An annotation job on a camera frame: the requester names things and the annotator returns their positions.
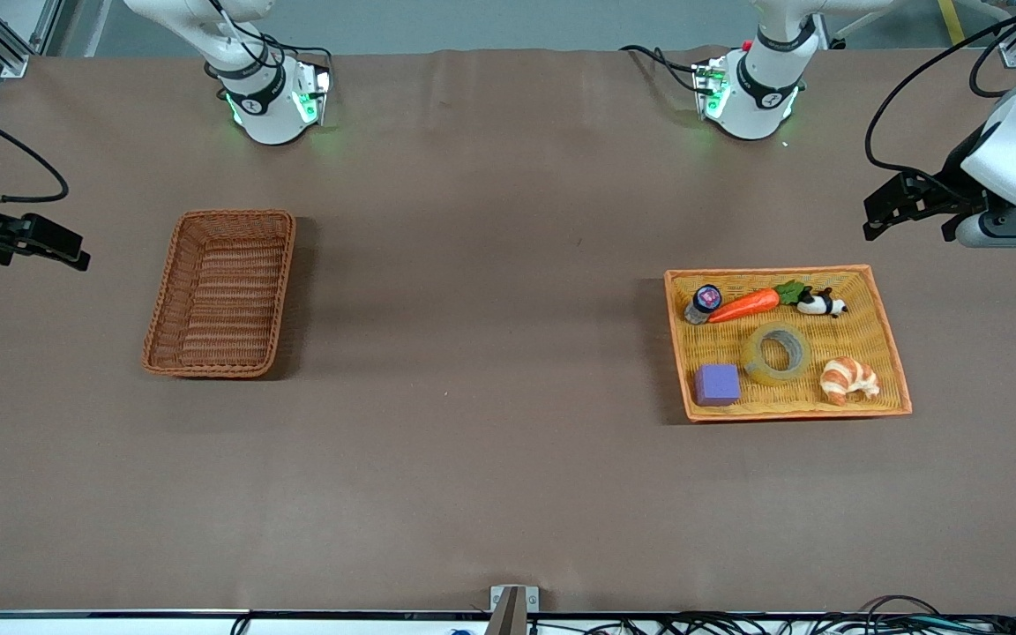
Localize clear yellowish tape roll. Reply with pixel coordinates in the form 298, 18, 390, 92
741, 321, 813, 387

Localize brown wicker basket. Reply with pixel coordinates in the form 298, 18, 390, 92
141, 209, 297, 380

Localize orange wicker basket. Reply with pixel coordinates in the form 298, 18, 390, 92
664, 265, 913, 423

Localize black white panda figure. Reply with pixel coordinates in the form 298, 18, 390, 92
796, 287, 849, 319

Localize toy croissant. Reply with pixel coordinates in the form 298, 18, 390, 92
820, 356, 881, 407

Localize orange toy carrot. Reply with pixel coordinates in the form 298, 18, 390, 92
707, 280, 811, 325

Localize small jar purple lid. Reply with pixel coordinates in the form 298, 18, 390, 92
684, 284, 723, 326

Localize purple foam cube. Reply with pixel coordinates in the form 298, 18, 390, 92
694, 363, 742, 407

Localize brown table cover sheet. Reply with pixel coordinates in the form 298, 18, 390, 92
0, 48, 1016, 616

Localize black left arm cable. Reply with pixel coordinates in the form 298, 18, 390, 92
864, 7, 1016, 177

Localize black left base cable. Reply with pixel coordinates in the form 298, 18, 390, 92
620, 44, 705, 94

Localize black base cable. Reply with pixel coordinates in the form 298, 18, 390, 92
620, 44, 705, 94
261, 35, 334, 76

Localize black right base cable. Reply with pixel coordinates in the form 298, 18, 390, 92
261, 35, 334, 76

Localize black cable bundle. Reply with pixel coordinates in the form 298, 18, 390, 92
526, 595, 1016, 635

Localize metal table edge bracket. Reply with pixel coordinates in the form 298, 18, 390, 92
483, 585, 541, 635

